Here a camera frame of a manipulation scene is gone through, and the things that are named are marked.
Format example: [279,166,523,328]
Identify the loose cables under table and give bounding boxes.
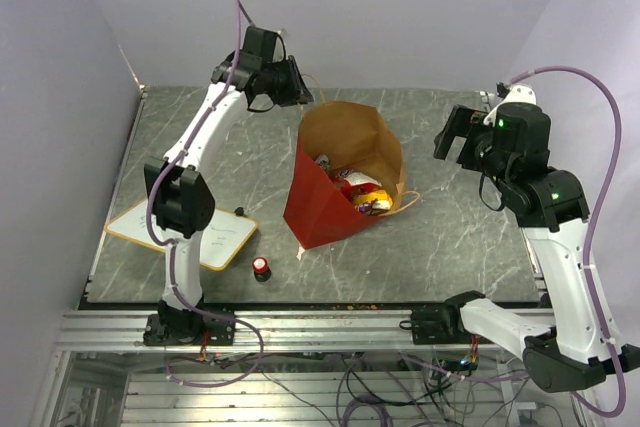
[164,346,531,427]

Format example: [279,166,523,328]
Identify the purple M&M's packet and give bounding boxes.
[355,199,382,216]

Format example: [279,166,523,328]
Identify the aluminium frame rail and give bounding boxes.
[54,309,559,353]

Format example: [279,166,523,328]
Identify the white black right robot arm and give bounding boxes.
[434,102,639,393]

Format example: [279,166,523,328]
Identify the white wrapped snack bar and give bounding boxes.
[315,154,331,172]

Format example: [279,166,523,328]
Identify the small whiteboard yellow frame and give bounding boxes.
[104,200,258,271]

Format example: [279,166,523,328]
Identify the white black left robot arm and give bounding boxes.
[143,25,314,344]

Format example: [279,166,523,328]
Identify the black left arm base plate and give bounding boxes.
[143,310,235,347]

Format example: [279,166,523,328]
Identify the red cap black marker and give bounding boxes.
[252,256,271,282]

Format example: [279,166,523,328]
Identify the yellow snack packet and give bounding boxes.
[352,189,393,215]

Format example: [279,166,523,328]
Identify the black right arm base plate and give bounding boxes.
[398,304,465,345]

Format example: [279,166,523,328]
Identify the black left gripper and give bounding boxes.
[264,56,317,109]

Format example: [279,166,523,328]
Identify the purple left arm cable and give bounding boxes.
[144,0,256,248]

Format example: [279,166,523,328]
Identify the red paper bag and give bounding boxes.
[283,101,420,250]

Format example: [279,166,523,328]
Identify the red candy assortment bag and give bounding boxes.
[329,169,382,201]

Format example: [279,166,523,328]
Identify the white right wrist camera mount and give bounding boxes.
[480,82,537,126]

